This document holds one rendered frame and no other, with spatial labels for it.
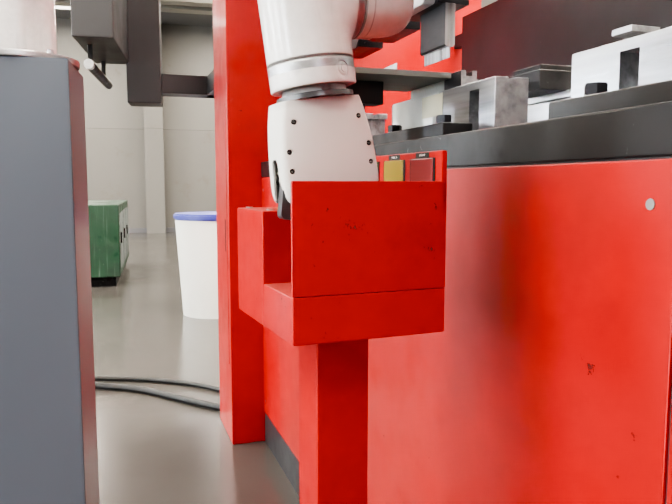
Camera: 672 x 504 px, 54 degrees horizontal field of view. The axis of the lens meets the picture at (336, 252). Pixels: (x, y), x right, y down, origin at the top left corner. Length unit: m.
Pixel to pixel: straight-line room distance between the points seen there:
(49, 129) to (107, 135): 10.58
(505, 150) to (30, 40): 0.76
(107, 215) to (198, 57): 6.68
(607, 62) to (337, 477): 0.56
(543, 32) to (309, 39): 1.32
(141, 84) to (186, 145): 9.11
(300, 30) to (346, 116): 0.09
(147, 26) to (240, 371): 1.28
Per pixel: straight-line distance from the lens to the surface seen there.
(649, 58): 0.82
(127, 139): 11.67
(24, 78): 1.14
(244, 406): 2.14
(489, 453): 0.88
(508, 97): 1.07
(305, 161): 0.63
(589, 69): 0.89
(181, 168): 11.63
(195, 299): 4.09
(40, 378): 1.17
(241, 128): 2.03
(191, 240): 4.03
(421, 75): 1.18
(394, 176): 0.74
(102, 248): 5.51
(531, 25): 1.95
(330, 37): 0.63
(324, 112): 0.64
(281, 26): 0.64
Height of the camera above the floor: 0.81
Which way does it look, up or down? 6 degrees down
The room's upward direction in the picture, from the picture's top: straight up
